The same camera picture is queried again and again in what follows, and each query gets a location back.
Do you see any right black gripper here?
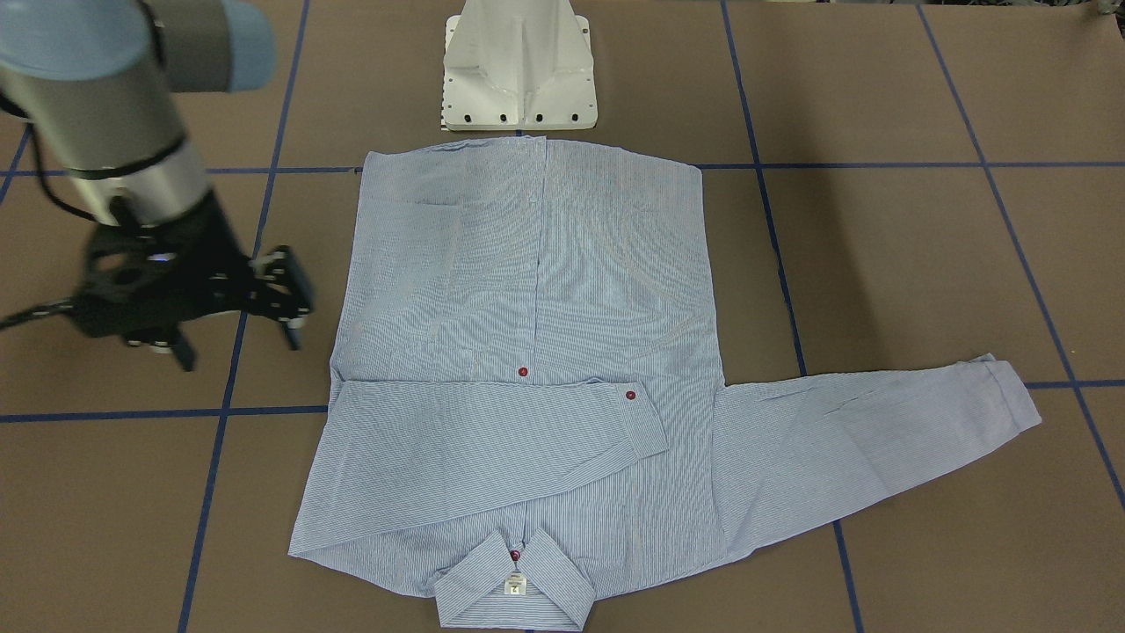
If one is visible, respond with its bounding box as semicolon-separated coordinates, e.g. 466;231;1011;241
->
69;191;315;372

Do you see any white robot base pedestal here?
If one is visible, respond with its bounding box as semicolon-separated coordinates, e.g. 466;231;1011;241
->
439;1;599;132

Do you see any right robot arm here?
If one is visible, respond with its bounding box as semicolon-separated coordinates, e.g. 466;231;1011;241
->
1;1;314;370

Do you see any blue striped button shirt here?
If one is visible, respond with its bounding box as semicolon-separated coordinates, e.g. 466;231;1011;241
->
288;137;1041;630

